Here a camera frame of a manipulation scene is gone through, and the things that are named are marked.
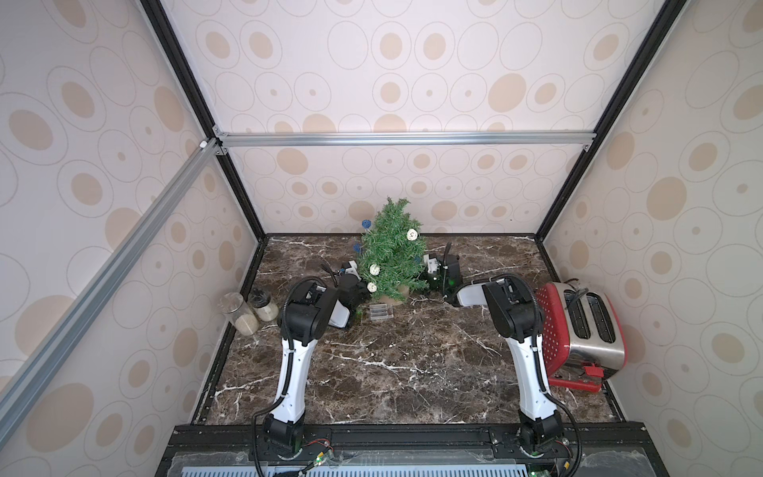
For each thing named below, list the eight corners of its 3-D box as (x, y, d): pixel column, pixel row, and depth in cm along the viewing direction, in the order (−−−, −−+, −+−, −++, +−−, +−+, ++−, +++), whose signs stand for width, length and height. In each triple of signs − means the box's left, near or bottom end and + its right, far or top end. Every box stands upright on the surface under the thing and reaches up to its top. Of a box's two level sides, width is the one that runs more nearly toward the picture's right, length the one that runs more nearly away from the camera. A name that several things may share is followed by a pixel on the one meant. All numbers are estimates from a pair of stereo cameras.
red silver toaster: (529, 381, 86) (559, 355, 71) (524, 315, 100) (548, 281, 85) (593, 396, 83) (638, 371, 68) (579, 325, 97) (614, 292, 82)
